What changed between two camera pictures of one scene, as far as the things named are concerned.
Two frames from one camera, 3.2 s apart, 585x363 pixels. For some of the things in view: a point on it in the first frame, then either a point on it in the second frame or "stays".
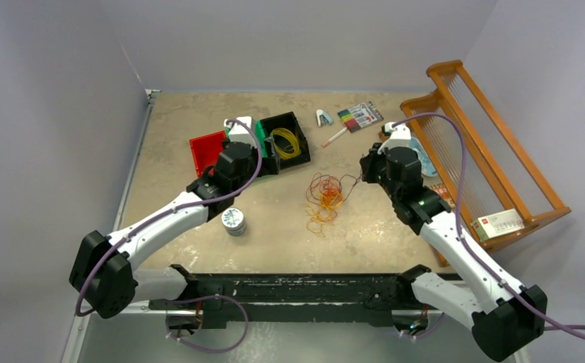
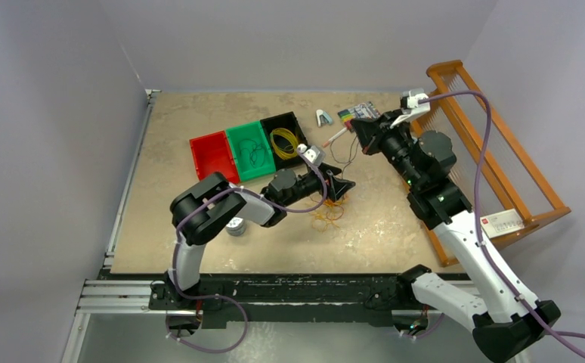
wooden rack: [475, 160] stays
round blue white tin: [233, 219] stays
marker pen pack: [360, 116] stays
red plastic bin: [206, 150] stays
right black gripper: [368, 165] -> [366, 129]
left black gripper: [269, 165] -> [338, 186]
